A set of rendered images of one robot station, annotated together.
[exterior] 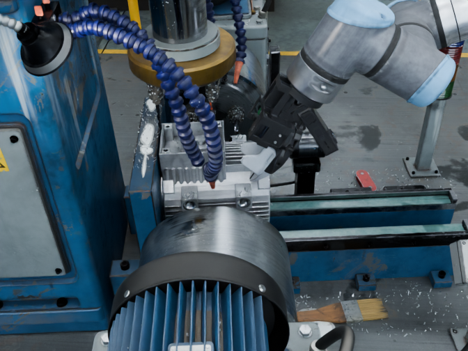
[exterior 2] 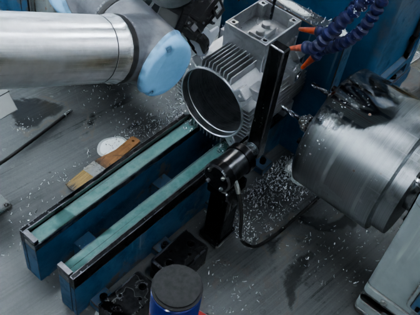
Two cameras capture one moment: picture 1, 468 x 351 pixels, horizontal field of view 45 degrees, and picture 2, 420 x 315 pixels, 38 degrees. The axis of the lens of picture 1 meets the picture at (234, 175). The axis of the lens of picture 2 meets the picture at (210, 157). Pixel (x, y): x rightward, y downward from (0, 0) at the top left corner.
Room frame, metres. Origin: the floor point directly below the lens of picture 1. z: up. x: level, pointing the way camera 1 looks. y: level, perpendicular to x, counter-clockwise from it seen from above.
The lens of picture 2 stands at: (1.39, -0.78, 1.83)
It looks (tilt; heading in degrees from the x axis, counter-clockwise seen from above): 48 degrees down; 124
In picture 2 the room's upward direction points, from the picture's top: 9 degrees clockwise
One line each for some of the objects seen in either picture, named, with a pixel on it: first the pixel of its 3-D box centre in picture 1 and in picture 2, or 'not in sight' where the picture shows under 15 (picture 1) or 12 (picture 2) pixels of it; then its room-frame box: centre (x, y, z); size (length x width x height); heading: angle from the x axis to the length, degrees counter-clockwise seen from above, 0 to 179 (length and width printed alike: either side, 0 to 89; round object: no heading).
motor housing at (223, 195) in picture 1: (216, 188); (241, 80); (0.87, 0.04, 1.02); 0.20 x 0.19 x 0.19; 91
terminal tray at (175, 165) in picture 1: (193, 152); (260, 35); (0.87, 0.08, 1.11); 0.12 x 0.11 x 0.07; 91
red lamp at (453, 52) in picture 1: (448, 50); not in sight; (1.18, -0.50, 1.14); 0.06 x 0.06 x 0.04
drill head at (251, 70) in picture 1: (214, 91); (384, 159); (1.20, 0.04, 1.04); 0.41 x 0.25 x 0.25; 0
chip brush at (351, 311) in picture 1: (336, 313); (106, 164); (0.72, -0.20, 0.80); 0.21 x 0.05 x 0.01; 95
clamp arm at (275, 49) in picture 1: (274, 104); (265, 104); (1.01, -0.09, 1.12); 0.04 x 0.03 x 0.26; 90
